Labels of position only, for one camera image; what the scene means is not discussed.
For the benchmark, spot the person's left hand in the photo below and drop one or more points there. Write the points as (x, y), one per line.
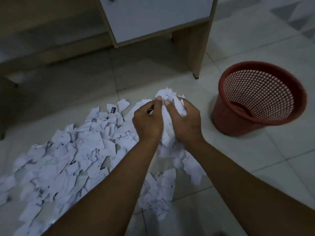
(147, 122)

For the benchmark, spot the person's right hand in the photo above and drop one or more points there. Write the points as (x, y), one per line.
(183, 125)

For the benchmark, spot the person's left thumb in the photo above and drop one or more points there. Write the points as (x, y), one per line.
(159, 103)

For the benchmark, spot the person's right thumb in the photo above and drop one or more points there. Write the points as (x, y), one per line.
(171, 109)

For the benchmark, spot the handful of torn white paper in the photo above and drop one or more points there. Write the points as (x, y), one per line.
(172, 100)

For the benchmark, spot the person's left forearm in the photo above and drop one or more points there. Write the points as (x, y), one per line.
(108, 191)

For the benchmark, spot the person's right forearm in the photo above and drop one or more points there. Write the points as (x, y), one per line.
(248, 191)

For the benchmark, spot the red plastic mesh wastebasket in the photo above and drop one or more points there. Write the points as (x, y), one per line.
(258, 98)

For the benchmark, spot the wooden desk with white drawer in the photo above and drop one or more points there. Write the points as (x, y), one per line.
(110, 29)

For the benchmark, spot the pile of torn paper scraps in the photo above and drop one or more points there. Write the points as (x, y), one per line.
(81, 154)

